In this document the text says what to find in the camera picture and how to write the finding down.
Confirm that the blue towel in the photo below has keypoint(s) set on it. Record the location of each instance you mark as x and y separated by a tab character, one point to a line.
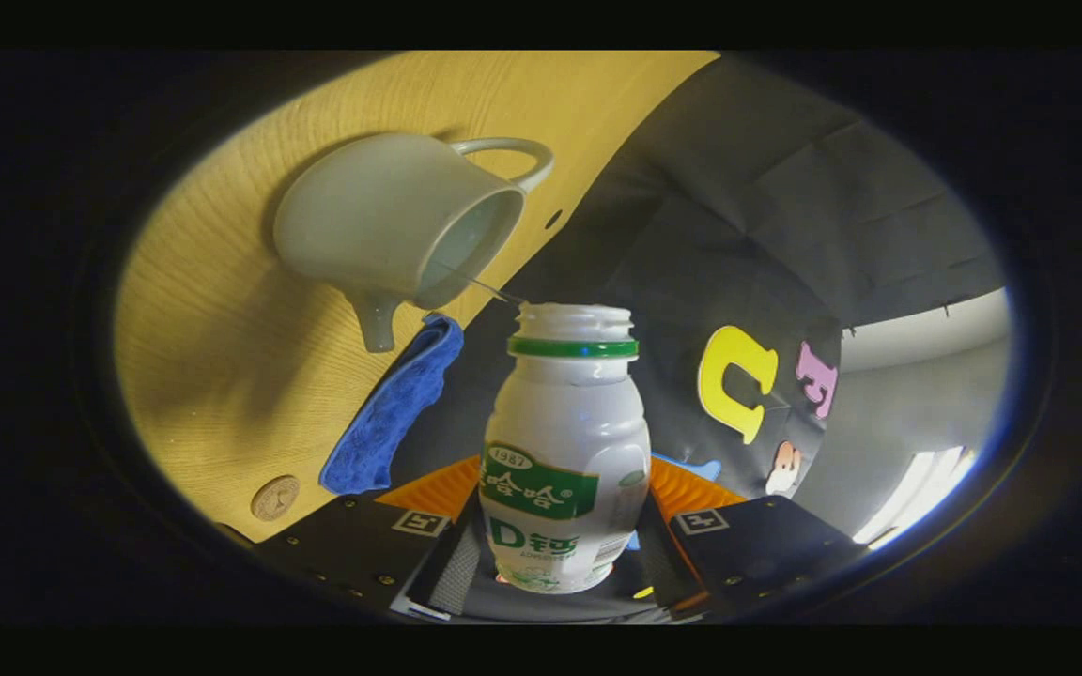
391	413

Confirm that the round wooden coaster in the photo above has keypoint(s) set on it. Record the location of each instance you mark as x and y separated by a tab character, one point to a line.
275	499

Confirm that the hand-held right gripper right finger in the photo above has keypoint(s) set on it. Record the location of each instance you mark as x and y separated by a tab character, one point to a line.
757	549

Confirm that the white ceramic teacup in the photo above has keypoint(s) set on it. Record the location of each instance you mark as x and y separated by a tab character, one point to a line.
363	216

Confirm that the white green label water bottle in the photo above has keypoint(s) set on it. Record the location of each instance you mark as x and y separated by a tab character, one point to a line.
564	422

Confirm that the black desk grommet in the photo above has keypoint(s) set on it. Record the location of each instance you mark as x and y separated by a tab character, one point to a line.
553	219

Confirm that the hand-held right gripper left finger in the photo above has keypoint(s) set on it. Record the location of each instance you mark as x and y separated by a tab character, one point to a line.
363	549

